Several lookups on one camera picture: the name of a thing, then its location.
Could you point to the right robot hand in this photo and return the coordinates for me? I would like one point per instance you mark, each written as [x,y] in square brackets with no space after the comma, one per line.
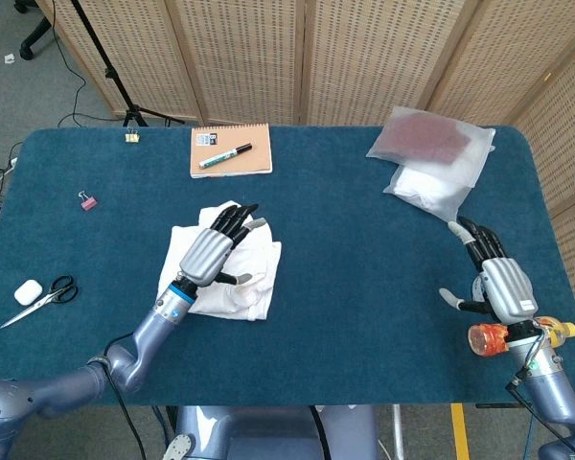
[510,290]

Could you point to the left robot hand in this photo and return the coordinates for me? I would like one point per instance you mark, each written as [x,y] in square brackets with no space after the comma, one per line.
[206,254]

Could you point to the white t-shirt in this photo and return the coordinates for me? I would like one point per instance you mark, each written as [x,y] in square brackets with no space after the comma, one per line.
[256,266]

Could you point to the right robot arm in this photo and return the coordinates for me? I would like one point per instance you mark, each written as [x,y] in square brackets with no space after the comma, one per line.
[551,397]

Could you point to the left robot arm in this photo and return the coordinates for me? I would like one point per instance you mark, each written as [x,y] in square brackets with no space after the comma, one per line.
[148,335]

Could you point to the orange drink bottle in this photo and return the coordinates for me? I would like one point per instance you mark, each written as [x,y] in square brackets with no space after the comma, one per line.
[484,340]

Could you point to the green white marker pen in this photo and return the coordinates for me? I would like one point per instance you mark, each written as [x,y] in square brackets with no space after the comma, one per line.
[225,155]

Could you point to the brown spiral notebook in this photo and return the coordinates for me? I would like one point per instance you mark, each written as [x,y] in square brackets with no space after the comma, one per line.
[254,163]

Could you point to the frosted bag with white garment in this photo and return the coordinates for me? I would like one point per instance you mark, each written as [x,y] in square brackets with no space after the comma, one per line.
[426,196]

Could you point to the pink binder clip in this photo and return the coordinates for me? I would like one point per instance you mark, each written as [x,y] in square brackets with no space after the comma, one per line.
[89,203]

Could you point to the gold binder clip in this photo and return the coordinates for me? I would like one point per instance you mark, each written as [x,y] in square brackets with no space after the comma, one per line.
[132,137]

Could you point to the blue table cover mat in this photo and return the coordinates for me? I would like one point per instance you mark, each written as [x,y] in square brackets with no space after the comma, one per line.
[340,287]

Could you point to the yellow floor tape strip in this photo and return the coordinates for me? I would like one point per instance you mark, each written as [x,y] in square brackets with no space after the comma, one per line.
[460,431]

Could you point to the frosted bag with red garment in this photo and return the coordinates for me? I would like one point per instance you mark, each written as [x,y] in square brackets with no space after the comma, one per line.
[426,134]

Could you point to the white table leg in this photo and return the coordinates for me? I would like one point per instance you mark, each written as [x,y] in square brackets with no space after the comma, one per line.
[398,431]

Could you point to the white earbuds case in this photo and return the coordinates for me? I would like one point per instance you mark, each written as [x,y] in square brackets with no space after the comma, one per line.
[28,291]

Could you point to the blue grey robot torso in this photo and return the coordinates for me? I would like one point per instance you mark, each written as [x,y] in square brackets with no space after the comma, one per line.
[268,436]

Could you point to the black tripod stand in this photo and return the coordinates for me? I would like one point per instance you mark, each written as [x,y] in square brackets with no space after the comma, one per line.
[109,72]

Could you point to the black office chair base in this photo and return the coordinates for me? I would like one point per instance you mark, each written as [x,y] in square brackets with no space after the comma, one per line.
[33,40]

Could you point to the silver perforated bracket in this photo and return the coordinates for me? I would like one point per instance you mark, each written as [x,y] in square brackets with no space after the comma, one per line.
[178,446]

